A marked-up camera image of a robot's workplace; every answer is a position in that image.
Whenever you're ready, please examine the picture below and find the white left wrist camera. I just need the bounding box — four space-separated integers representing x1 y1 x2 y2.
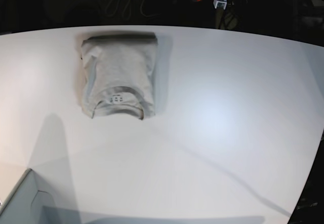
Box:
213 0 227 10

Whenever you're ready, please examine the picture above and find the beige t-shirt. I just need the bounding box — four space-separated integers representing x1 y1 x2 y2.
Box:
80 32 158 120

